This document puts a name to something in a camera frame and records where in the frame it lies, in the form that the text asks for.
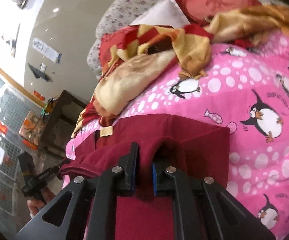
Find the dark wooden console table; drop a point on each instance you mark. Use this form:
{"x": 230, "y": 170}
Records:
{"x": 60, "y": 124}

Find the person's left hand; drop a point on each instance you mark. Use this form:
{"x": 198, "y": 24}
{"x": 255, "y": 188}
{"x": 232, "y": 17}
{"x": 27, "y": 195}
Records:
{"x": 35, "y": 205}

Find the white wall notice poster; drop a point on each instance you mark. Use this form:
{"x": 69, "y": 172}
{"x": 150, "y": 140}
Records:
{"x": 46, "y": 50}

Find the dark red fleece garment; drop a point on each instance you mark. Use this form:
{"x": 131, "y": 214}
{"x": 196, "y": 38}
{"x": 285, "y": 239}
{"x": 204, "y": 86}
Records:
{"x": 194, "y": 147}

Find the floral grey pillow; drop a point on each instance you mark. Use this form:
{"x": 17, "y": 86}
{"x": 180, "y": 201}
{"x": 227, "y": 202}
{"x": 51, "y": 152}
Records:
{"x": 119, "y": 14}

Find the red and gold blanket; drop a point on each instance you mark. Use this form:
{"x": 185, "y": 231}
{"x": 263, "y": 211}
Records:
{"x": 135, "y": 56}

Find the pink penguin print quilt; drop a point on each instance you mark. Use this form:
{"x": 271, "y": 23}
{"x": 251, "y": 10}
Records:
{"x": 244, "y": 92}

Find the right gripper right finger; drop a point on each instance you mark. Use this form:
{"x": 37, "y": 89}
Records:
{"x": 202, "y": 208}

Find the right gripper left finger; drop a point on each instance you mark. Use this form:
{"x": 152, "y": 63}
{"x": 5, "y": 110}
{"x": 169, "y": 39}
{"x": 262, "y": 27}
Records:
{"x": 86, "y": 208}

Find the white square pillow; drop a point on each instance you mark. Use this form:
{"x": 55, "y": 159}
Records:
{"x": 163, "y": 13}

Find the orange picture on table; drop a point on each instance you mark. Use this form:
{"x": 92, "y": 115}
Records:
{"x": 32, "y": 128}

